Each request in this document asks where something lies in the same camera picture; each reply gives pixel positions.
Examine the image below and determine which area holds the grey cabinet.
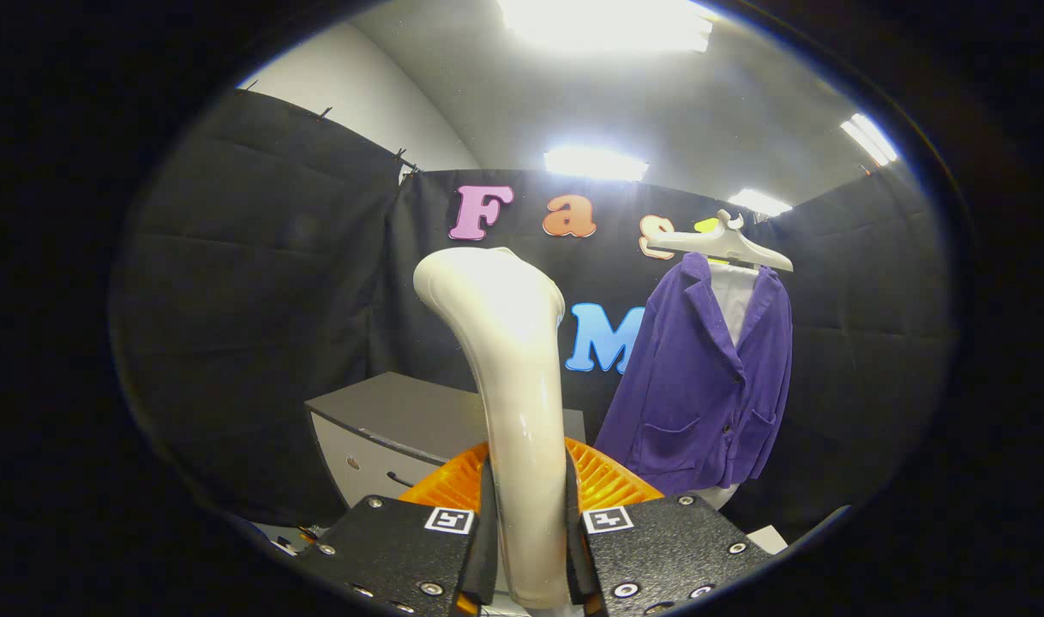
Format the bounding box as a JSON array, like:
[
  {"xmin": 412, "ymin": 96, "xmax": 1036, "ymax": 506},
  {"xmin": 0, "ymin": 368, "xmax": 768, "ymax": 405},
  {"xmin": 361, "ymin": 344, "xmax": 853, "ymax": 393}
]
[{"xmin": 305, "ymin": 371, "xmax": 587, "ymax": 511}]

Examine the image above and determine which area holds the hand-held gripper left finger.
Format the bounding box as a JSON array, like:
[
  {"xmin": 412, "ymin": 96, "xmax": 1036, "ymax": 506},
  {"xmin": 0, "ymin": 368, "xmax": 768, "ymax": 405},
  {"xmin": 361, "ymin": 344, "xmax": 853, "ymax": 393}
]
[{"xmin": 292, "ymin": 441, "xmax": 499, "ymax": 617}]

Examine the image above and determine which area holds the purple corduroy jacket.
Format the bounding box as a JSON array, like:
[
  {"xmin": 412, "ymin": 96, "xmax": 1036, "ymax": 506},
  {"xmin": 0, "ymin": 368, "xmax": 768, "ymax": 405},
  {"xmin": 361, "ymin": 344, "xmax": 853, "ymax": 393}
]
[{"xmin": 594, "ymin": 251, "xmax": 794, "ymax": 496}]

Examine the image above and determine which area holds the white cloth panel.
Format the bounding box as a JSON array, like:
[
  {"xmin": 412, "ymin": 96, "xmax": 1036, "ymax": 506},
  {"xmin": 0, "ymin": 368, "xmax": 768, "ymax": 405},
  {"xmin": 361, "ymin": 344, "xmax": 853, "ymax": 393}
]
[{"xmin": 698, "ymin": 261, "xmax": 759, "ymax": 511}]

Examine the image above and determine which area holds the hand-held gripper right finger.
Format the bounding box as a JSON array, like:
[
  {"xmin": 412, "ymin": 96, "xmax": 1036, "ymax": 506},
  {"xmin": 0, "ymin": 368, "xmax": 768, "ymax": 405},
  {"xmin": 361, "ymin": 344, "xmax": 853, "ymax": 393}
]
[{"xmin": 563, "ymin": 437, "xmax": 780, "ymax": 617}]

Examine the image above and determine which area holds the white plastic clothes hanger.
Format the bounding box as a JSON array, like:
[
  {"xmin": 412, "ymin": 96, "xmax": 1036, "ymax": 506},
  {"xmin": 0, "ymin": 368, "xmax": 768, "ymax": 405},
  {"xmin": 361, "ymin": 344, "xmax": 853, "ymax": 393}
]
[{"xmin": 647, "ymin": 209, "xmax": 795, "ymax": 273}]

